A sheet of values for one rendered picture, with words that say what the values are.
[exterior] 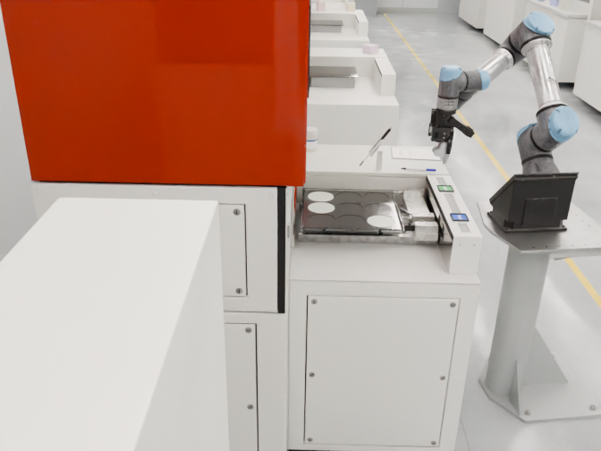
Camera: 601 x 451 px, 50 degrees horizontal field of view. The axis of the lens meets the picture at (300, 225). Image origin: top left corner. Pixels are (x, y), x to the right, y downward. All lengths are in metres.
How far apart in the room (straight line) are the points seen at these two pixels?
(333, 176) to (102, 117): 1.13
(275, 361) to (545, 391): 1.47
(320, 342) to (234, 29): 1.10
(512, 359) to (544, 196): 0.74
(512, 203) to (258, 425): 1.21
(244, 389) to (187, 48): 1.06
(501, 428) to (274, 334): 1.25
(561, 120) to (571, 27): 6.26
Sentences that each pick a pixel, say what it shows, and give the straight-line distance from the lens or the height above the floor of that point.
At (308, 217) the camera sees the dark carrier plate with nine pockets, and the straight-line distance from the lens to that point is 2.33.
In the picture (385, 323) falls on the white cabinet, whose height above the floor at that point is 0.66.
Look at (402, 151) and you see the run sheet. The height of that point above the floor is 0.97.
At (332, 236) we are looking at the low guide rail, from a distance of 2.32.
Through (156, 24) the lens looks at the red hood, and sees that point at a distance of 1.67.
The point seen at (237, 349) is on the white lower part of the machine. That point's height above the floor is 0.69.
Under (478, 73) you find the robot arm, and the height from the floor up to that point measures 1.38.
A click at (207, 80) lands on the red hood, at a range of 1.67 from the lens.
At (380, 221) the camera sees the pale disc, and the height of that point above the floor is 0.90.
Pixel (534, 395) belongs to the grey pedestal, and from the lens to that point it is 3.07.
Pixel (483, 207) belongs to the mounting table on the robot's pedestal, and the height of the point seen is 0.82.
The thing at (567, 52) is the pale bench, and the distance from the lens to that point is 8.80.
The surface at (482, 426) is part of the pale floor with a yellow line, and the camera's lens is 2.87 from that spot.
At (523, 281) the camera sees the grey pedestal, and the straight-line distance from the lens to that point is 2.70.
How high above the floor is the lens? 1.88
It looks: 26 degrees down
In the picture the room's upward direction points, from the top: 1 degrees clockwise
